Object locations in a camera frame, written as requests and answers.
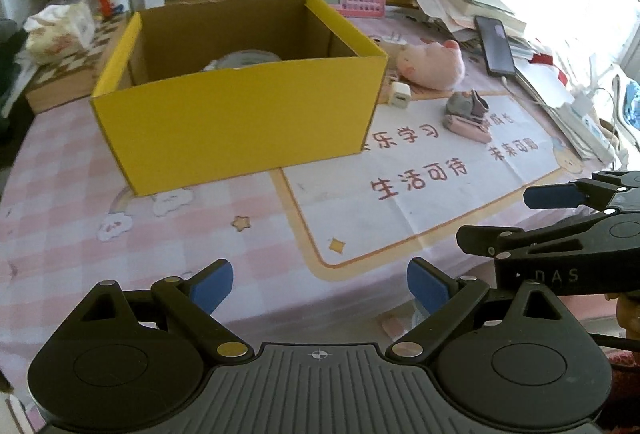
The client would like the yellow cardboard box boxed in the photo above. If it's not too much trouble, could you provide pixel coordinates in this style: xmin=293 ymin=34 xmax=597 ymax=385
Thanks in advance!
xmin=91 ymin=0 xmax=387 ymax=196

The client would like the tissue pack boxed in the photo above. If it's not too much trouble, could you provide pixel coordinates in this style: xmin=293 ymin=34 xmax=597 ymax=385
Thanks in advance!
xmin=23 ymin=1 xmax=96 ymax=66

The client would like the stack of papers and books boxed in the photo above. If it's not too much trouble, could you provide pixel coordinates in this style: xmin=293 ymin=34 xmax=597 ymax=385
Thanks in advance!
xmin=413 ymin=0 xmax=526 ymax=38

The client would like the white charger plug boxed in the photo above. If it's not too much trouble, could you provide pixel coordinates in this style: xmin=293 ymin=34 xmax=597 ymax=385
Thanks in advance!
xmin=387 ymin=81 xmax=412 ymax=109

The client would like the pink plush pig toy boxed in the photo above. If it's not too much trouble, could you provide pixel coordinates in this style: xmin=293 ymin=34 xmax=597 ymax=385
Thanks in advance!
xmin=396 ymin=40 xmax=465 ymax=90

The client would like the grey toy stapler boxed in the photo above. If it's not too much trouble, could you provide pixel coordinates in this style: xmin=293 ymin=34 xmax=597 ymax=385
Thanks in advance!
xmin=446 ymin=90 xmax=489 ymax=122

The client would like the pink comb case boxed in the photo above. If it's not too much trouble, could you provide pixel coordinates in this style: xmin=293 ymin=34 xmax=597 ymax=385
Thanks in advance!
xmin=442 ymin=114 xmax=492 ymax=144

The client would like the white power strip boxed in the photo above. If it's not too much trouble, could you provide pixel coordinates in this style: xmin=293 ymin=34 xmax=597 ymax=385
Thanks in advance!
xmin=556 ymin=92 xmax=616 ymax=163

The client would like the clear tape roll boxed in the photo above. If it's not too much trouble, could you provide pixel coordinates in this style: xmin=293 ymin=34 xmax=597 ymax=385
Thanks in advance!
xmin=203 ymin=50 xmax=281 ymax=72

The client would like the pink checkered table mat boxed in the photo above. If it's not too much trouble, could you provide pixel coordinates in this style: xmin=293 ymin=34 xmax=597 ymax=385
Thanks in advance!
xmin=0 ymin=8 xmax=616 ymax=395

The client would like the black smartphone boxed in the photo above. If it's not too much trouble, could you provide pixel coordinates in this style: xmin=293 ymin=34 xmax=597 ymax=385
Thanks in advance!
xmin=474 ymin=16 xmax=516 ymax=78

